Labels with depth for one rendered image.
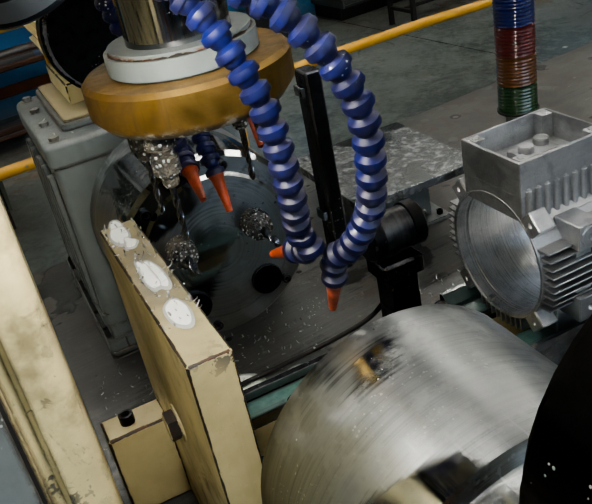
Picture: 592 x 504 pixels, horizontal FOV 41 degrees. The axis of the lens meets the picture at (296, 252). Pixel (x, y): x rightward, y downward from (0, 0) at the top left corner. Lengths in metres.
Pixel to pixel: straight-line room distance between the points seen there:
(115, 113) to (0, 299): 0.19
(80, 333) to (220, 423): 0.76
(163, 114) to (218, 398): 0.23
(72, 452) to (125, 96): 0.27
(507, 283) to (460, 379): 0.50
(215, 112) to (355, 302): 0.71
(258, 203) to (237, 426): 0.40
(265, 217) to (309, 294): 0.36
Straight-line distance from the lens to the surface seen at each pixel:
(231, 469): 0.70
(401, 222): 1.00
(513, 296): 1.01
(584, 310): 0.94
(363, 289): 1.31
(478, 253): 1.03
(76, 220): 1.19
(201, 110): 0.62
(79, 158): 1.16
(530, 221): 0.87
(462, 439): 0.50
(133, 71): 0.66
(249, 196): 1.00
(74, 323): 1.44
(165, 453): 0.99
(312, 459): 0.56
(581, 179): 0.92
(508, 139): 0.97
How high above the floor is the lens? 1.51
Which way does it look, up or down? 29 degrees down
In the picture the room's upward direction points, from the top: 12 degrees counter-clockwise
